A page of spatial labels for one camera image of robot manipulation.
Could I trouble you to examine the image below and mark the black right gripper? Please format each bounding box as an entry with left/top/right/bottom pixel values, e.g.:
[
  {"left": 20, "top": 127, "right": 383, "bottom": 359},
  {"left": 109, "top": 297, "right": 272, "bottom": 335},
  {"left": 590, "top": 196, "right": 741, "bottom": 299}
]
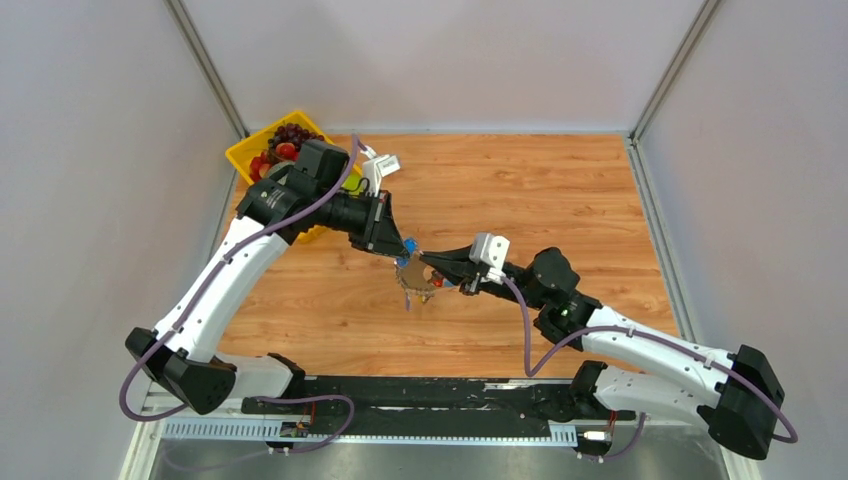
[{"left": 419, "top": 245, "right": 546, "bottom": 313}]

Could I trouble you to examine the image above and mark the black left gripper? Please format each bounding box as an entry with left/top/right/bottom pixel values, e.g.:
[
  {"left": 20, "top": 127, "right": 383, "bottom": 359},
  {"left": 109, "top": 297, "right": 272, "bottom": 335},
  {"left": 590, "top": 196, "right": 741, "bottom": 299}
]
[{"left": 314, "top": 187, "right": 410, "bottom": 259}]

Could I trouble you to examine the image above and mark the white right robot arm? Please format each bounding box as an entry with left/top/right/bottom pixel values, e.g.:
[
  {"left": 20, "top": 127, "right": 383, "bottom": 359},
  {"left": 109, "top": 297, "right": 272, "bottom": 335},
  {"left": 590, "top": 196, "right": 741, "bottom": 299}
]
[{"left": 420, "top": 234, "right": 798, "bottom": 460}]

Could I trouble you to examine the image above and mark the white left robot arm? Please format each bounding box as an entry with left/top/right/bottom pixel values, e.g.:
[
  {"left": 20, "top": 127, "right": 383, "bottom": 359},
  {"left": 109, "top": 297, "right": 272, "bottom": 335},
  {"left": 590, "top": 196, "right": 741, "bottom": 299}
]
[{"left": 119, "top": 139, "right": 410, "bottom": 421}]

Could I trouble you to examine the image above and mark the purple grape bunch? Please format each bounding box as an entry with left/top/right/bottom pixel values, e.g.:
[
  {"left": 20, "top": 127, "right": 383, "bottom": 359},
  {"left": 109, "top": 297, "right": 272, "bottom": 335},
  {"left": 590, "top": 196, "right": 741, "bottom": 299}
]
[{"left": 267, "top": 123, "right": 325, "bottom": 151}]

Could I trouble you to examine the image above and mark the yellow plastic fruit bin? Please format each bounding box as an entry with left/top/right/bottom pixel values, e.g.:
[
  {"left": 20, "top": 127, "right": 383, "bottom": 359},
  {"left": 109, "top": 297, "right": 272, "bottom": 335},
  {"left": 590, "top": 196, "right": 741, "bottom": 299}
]
[{"left": 225, "top": 112, "right": 365, "bottom": 248}]

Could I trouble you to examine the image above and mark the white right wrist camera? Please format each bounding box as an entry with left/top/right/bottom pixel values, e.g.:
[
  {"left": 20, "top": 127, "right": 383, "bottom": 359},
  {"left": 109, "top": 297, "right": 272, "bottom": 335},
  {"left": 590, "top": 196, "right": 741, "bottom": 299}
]
[{"left": 469, "top": 232, "right": 510, "bottom": 284}]

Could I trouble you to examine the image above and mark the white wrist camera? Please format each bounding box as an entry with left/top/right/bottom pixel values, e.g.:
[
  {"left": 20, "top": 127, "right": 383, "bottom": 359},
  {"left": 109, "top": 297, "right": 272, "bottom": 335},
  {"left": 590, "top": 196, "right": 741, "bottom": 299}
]
[
  {"left": 360, "top": 146, "right": 401, "bottom": 196},
  {"left": 469, "top": 232, "right": 510, "bottom": 284}
]

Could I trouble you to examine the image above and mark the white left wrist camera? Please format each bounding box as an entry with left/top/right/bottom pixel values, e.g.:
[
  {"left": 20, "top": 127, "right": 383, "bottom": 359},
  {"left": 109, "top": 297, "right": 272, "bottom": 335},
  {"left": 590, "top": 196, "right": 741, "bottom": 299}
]
[{"left": 360, "top": 146, "right": 401, "bottom": 196}]

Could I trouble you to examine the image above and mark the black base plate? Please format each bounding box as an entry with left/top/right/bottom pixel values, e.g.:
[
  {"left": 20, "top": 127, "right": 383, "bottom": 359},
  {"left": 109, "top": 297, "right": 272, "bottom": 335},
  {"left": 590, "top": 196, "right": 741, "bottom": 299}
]
[{"left": 241, "top": 376, "right": 610, "bottom": 438}]

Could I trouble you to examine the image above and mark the slotted cable duct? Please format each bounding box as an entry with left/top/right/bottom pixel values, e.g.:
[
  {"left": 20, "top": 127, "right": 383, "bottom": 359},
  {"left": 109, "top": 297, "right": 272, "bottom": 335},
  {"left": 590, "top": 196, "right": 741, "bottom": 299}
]
[{"left": 162, "top": 417, "right": 579, "bottom": 448}]

